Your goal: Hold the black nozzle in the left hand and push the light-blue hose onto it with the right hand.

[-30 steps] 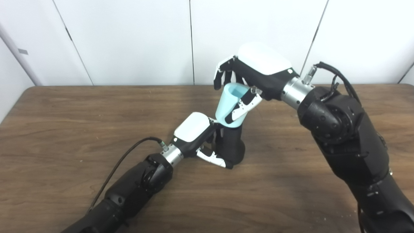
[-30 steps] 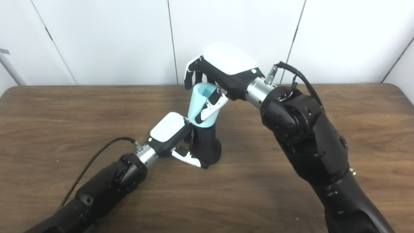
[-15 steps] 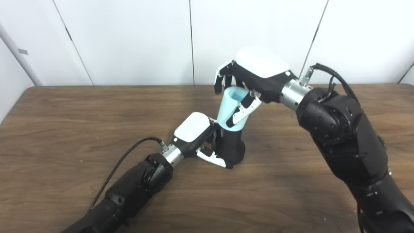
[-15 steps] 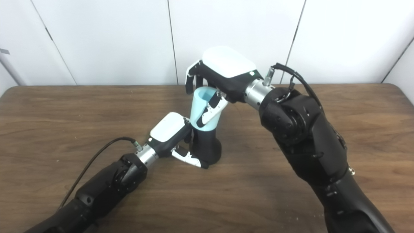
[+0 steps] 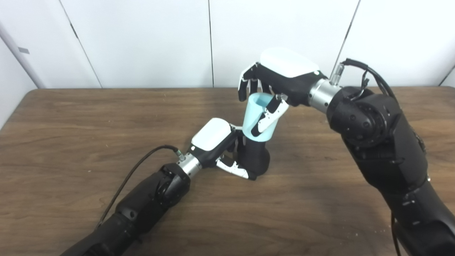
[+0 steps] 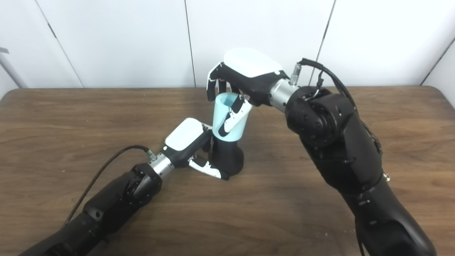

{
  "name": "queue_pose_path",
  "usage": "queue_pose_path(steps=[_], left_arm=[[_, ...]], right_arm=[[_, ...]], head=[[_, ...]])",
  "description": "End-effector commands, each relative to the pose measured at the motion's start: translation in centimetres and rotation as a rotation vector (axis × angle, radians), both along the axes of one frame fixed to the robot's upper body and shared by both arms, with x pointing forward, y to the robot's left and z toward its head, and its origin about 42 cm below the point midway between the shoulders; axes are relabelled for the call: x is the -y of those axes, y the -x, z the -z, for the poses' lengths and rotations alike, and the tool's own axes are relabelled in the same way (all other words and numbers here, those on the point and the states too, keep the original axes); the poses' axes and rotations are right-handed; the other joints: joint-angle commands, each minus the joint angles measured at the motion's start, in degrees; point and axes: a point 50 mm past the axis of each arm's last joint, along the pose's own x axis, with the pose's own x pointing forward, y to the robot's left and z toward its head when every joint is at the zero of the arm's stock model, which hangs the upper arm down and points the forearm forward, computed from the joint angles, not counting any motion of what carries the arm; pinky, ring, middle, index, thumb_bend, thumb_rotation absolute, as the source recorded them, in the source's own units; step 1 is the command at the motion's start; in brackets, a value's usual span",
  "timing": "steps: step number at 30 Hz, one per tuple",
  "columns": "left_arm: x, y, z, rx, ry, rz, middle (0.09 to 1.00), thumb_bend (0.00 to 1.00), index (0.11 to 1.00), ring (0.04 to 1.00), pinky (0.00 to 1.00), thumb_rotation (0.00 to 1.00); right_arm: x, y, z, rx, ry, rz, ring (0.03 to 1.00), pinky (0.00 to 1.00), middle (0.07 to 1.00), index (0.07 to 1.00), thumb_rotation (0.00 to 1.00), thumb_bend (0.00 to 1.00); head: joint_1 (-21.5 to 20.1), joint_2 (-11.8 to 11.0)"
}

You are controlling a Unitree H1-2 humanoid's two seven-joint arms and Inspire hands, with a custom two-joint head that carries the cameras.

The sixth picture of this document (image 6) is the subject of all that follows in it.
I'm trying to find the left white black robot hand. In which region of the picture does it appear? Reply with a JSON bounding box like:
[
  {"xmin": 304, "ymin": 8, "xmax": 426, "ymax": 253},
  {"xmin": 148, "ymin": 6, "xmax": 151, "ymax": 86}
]
[{"xmin": 159, "ymin": 118, "xmax": 230, "ymax": 181}]

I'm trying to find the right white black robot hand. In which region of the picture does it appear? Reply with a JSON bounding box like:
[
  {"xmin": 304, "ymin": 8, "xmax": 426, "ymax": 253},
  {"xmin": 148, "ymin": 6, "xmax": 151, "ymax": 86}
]
[{"xmin": 205, "ymin": 47, "xmax": 290, "ymax": 137}]

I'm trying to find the light-blue hose piece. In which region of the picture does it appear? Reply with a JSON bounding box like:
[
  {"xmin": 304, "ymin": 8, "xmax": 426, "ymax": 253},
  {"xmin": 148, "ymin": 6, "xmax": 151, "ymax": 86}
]
[{"xmin": 212, "ymin": 93, "xmax": 253, "ymax": 142}]

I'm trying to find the black flared nozzle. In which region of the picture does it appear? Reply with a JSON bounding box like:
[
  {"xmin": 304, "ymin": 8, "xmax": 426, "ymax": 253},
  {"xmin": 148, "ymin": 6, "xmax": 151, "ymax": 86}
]
[{"xmin": 208, "ymin": 135, "xmax": 245, "ymax": 177}]

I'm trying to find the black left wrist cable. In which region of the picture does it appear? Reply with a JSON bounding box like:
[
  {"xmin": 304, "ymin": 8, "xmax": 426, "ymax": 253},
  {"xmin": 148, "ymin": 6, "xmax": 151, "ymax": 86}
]
[{"xmin": 64, "ymin": 145, "xmax": 157, "ymax": 226}]

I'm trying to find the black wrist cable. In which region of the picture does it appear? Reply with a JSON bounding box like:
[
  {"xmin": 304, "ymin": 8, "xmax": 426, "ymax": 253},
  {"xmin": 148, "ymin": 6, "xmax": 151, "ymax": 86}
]
[
  {"xmin": 290, "ymin": 58, "xmax": 382, "ymax": 153},
  {"xmin": 64, "ymin": 145, "xmax": 157, "ymax": 226}
]

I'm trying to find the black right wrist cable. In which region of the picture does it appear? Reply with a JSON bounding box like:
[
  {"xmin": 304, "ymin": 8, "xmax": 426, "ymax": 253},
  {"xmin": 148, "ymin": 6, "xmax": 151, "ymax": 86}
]
[{"xmin": 290, "ymin": 58, "xmax": 382, "ymax": 153}]

